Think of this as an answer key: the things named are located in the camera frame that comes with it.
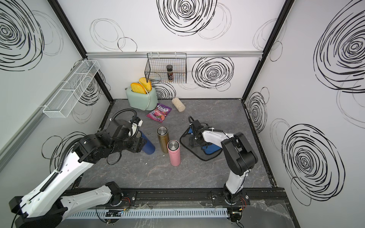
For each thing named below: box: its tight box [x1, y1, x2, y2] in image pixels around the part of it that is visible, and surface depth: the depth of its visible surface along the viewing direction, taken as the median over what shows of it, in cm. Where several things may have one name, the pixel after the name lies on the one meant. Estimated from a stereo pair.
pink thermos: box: [166, 139, 181, 167], surface depth 72 cm
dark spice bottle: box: [166, 64, 174, 83], surface depth 88 cm
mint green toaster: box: [124, 87, 159, 111], surface depth 107 cm
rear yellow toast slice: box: [138, 77, 153, 93], surface depth 107 cm
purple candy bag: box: [146, 103, 173, 124], surface depth 110 cm
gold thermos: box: [156, 125, 170, 154], surface depth 78 cm
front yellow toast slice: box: [130, 82, 147, 95], surface depth 103 cm
